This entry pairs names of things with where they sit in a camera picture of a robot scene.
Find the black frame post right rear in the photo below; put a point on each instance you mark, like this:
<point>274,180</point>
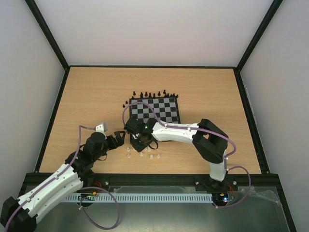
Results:
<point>259,33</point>

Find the black front frame rail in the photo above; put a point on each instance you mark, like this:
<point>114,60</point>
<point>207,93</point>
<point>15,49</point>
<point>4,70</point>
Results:
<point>201,182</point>

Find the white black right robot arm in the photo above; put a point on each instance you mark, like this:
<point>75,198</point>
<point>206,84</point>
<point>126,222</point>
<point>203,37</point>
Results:
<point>208,139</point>

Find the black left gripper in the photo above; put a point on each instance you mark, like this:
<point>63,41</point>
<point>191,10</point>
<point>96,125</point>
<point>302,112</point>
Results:
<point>120,141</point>

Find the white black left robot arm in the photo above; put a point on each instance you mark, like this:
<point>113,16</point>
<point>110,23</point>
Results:
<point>25,212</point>

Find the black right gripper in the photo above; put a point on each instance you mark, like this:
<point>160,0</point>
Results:
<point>138,146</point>

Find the white slotted cable duct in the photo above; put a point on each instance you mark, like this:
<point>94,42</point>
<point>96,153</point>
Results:
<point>140,198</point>

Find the black chess piece row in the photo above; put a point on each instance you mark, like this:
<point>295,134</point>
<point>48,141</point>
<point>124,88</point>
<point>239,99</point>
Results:
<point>153,95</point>

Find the black frame post left rear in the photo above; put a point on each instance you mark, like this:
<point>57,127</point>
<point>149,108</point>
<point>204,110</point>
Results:
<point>32,5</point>

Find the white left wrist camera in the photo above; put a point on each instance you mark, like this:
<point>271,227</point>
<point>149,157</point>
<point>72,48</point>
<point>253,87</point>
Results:
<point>101,127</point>

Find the black white chessboard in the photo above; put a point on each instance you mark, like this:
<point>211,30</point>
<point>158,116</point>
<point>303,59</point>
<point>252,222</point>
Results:
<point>166,109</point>

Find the black frame post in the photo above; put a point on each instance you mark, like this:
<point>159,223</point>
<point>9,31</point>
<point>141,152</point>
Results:
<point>259,33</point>
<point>32,5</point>

